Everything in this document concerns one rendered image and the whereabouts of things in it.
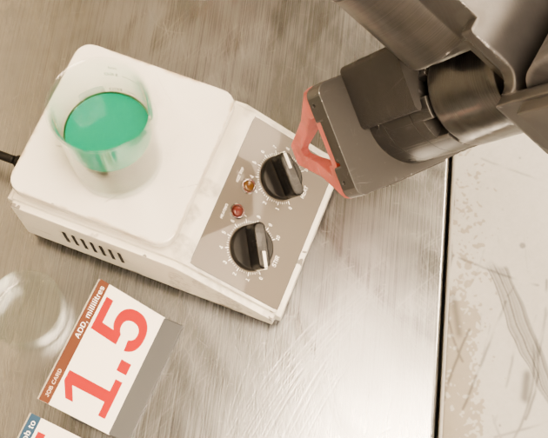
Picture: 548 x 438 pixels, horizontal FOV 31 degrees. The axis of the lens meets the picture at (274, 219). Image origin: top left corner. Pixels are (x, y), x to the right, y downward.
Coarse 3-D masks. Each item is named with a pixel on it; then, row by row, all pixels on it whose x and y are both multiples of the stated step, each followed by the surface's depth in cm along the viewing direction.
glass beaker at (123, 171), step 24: (72, 72) 61; (96, 72) 62; (120, 72) 61; (48, 96) 60; (72, 96) 63; (144, 96) 61; (48, 120) 59; (144, 144) 61; (72, 168) 64; (96, 168) 61; (120, 168) 61; (144, 168) 63; (96, 192) 65; (120, 192) 65
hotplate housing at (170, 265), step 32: (224, 160) 69; (32, 224) 71; (64, 224) 68; (96, 224) 67; (192, 224) 67; (96, 256) 72; (128, 256) 69; (160, 256) 67; (192, 288) 70; (224, 288) 68; (288, 288) 70
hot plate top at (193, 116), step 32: (160, 96) 69; (192, 96) 69; (224, 96) 68; (160, 128) 68; (192, 128) 68; (224, 128) 68; (32, 160) 67; (64, 160) 67; (192, 160) 67; (32, 192) 66; (64, 192) 66; (160, 192) 66; (192, 192) 66; (128, 224) 65; (160, 224) 65
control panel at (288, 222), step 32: (256, 128) 70; (256, 160) 70; (224, 192) 69; (256, 192) 70; (320, 192) 72; (224, 224) 68; (288, 224) 70; (192, 256) 67; (224, 256) 68; (288, 256) 70; (256, 288) 69
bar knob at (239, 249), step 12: (240, 228) 68; (252, 228) 67; (264, 228) 68; (240, 240) 68; (252, 240) 68; (264, 240) 67; (240, 252) 68; (252, 252) 68; (264, 252) 67; (240, 264) 68; (252, 264) 68; (264, 264) 67
